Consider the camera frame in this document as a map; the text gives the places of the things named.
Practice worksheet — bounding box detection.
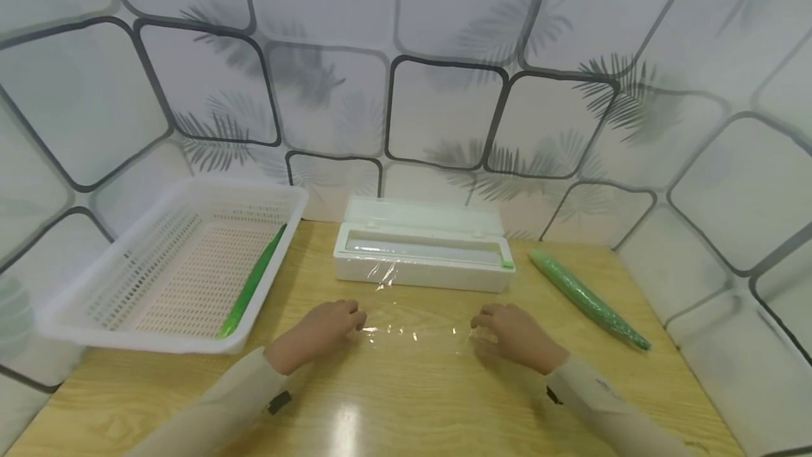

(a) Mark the white cling film dispenser box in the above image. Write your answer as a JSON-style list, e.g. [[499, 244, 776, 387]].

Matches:
[[333, 195, 517, 294]]

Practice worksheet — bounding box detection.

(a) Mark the person's right hand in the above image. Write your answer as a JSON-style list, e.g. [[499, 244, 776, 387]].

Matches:
[[469, 303, 571, 376]]

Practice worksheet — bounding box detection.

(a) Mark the white plastic basket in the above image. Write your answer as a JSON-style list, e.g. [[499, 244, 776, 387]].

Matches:
[[39, 176, 310, 355]]

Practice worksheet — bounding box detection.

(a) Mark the smooth bright green cucumber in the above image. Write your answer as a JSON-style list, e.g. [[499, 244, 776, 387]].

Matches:
[[216, 224, 288, 340]]

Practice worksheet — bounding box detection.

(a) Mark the person's right forearm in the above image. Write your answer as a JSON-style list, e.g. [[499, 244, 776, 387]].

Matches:
[[546, 354, 698, 457]]

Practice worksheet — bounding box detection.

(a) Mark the person's left hand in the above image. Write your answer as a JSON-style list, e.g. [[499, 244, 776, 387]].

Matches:
[[264, 299, 368, 376]]

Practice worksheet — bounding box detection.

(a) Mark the wrapped green cucumber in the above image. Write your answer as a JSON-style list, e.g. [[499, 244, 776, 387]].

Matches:
[[529, 249, 653, 352]]

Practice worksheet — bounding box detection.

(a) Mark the transparent cling film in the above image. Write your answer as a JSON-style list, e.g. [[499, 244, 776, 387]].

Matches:
[[352, 238, 495, 355]]

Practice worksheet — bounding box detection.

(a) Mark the person's left forearm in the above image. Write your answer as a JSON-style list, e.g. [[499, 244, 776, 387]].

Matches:
[[125, 346, 290, 457]]

